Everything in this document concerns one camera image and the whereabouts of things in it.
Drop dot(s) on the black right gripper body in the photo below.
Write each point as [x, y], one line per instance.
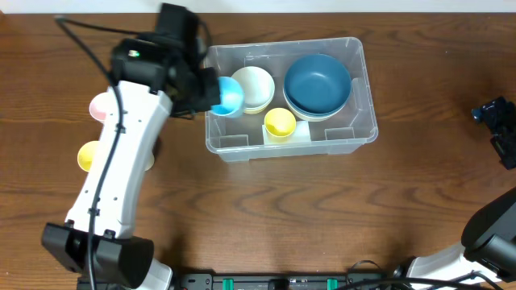
[498, 126]

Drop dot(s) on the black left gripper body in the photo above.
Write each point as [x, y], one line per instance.
[208, 90]

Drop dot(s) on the light blue cup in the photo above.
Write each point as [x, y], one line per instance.
[231, 97]

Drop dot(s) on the pink cup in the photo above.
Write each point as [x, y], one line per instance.
[98, 107]

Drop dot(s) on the white bowl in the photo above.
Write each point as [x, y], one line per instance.
[258, 87]

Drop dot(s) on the yellow bowl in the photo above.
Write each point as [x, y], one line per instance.
[256, 110]

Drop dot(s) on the pale mint cup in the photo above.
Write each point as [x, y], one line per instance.
[150, 162]

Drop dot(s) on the yellow cup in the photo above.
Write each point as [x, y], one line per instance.
[86, 154]
[279, 124]

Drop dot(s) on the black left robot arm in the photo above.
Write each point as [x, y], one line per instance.
[97, 239]

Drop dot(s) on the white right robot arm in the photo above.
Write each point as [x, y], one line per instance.
[487, 245]

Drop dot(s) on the clear plastic storage container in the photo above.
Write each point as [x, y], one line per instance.
[245, 138]

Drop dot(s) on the dark blue bowl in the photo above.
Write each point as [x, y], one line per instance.
[317, 85]

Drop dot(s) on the pale bowl under blue bowl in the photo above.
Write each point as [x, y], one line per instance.
[310, 117]

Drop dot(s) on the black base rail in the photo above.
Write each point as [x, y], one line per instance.
[372, 280]

